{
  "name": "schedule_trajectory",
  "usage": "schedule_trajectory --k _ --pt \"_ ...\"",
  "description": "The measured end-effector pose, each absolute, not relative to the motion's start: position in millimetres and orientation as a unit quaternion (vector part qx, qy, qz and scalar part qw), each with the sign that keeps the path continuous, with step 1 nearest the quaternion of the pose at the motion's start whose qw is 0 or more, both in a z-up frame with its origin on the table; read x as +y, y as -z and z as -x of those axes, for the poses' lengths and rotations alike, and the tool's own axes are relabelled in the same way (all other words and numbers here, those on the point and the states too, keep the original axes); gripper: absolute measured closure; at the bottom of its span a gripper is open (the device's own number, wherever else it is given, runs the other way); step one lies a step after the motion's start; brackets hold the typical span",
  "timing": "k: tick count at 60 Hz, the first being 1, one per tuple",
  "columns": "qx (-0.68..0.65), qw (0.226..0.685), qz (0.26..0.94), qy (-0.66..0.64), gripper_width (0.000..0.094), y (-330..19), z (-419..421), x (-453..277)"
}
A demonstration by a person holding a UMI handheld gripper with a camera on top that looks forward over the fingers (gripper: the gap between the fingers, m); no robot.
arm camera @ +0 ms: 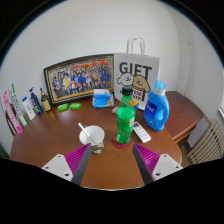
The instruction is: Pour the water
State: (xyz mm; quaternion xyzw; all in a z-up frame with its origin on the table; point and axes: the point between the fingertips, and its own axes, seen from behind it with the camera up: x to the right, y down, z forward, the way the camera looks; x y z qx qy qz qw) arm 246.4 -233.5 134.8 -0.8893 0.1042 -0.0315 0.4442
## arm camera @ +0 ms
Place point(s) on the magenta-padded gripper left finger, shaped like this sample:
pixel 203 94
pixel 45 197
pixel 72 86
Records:
pixel 75 158

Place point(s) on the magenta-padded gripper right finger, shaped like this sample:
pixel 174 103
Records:
pixel 148 160

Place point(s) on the green plastic drink bottle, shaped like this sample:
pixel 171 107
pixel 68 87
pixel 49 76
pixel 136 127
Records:
pixel 125 123

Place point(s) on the floral paper cup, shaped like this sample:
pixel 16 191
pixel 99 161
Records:
pixel 97 146

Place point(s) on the white stirrer stick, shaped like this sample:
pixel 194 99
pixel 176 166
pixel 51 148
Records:
pixel 86 132

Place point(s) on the white remote control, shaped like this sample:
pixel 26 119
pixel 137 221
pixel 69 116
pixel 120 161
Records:
pixel 141 132

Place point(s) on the flat round red coaster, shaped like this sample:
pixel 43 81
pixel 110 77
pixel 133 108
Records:
pixel 116 143

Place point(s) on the blue detergent jug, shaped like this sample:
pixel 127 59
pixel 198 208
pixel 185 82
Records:
pixel 156 113

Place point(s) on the colourful puzzle cube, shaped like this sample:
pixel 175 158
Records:
pixel 135 105

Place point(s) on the brown snack packet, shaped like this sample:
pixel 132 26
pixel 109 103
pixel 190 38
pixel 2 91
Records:
pixel 115 109

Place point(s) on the white radiator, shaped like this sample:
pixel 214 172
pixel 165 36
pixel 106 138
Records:
pixel 208 143

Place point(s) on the amber pump bottle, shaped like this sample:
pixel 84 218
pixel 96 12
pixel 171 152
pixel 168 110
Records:
pixel 45 103

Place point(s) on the blue tissue pack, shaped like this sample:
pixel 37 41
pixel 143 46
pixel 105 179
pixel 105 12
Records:
pixel 102 100

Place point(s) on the dark blue pump bottle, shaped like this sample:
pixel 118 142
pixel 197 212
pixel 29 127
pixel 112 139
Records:
pixel 36 105

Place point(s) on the white squeeze bottle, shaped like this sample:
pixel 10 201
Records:
pixel 29 110

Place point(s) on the dark wooden chair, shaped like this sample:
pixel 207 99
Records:
pixel 10 125

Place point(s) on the pink and white long box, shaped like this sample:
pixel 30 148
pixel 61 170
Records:
pixel 11 113

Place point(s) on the green and white long box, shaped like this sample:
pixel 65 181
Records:
pixel 17 105

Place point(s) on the framed group photo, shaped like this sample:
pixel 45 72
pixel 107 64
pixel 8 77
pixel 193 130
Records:
pixel 80 78

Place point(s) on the white printed paper gift bag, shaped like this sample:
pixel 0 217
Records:
pixel 136 65

